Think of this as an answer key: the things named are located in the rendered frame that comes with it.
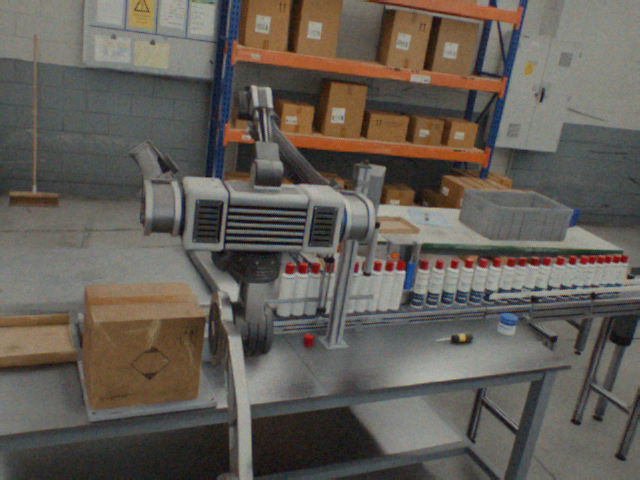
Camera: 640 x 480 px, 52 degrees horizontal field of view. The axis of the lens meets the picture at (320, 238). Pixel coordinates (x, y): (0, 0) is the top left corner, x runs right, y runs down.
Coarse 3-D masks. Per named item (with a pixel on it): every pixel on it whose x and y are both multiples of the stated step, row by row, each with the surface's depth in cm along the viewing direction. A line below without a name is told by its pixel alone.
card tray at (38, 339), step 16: (0, 320) 217; (16, 320) 220; (32, 320) 222; (48, 320) 224; (64, 320) 226; (0, 336) 213; (16, 336) 214; (32, 336) 216; (48, 336) 217; (64, 336) 219; (0, 352) 204; (16, 352) 205; (32, 352) 207; (48, 352) 201; (64, 352) 203
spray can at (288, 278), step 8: (288, 264) 241; (288, 272) 241; (288, 280) 241; (288, 288) 242; (280, 296) 244; (288, 296) 243; (280, 304) 245; (288, 304) 244; (280, 312) 245; (288, 312) 246
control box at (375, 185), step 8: (376, 168) 233; (384, 168) 236; (352, 176) 225; (376, 176) 223; (384, 176) 239; (368, 184) 224; (376, 184) 224; (368, 192) 225; (376, 192) 225; (376, 200) 225; (376, 208) 227; (376, 216) 238
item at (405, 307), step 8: (400, 304) 274; (408, 304) 275; (424, 304) 277; (480, 304) 286; (368, 312) 261; (376, 312) 262; (384, 312) 263; (392, 312) 265; (400, 312) 266; (408, 312) 268; (280, 320) 243; (288, 320) 245; (80, 328) 216
